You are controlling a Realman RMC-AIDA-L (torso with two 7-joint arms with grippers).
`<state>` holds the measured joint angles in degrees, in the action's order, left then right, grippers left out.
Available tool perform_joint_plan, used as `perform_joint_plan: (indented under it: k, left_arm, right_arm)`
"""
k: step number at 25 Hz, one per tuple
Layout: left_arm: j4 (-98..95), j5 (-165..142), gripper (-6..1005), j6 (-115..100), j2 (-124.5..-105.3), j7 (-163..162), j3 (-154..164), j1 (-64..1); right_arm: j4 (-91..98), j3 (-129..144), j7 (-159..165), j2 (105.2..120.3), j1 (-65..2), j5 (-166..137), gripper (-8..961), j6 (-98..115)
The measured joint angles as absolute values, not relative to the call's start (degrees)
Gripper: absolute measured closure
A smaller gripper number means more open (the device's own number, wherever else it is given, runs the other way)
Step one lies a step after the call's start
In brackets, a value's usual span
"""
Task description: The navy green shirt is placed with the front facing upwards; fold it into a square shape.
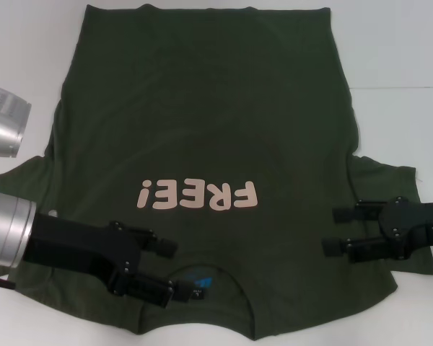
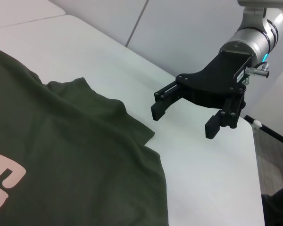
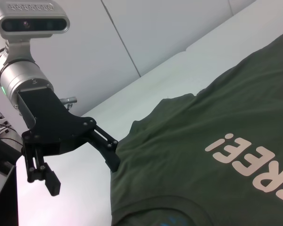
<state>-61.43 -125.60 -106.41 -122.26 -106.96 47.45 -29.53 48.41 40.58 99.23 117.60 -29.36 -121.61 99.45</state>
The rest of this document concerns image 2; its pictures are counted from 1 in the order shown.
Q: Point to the large black floor object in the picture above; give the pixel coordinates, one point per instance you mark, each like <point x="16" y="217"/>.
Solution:
<point x="280" y="207"/>

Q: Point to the black pole with white clip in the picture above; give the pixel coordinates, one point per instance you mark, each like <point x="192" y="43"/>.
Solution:
<point x="271" y="133"/>

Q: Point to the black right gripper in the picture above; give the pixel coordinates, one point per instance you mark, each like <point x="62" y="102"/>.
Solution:
<point x="217" y="80"/>

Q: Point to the dark green FREE t-shirt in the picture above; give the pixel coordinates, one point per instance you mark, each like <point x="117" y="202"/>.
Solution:
<point x="61" y="141"/>

